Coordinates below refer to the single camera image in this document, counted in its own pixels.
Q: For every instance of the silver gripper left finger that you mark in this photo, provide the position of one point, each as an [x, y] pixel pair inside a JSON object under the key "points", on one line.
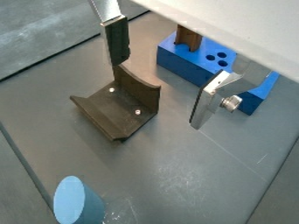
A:
{"points": [[113, 27]]}

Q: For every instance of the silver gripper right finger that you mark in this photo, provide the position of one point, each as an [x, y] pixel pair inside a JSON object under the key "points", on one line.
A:
{"points": [[219, 93]]}

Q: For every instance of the light blue oval peg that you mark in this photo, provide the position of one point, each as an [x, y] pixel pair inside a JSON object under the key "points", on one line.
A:
{"points": [[76, 204]]}

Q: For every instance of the blue shape sorting board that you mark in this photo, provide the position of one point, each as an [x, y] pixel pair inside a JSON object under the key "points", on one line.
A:
{"points": [[196, 67]]}

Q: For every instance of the brown grooved block peg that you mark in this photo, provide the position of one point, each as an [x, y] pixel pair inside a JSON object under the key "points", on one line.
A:
{"points": [[187, 37]]}

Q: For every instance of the black curved cradle stand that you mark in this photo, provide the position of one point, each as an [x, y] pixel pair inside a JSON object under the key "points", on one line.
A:
{"points": [[121, 106]]}

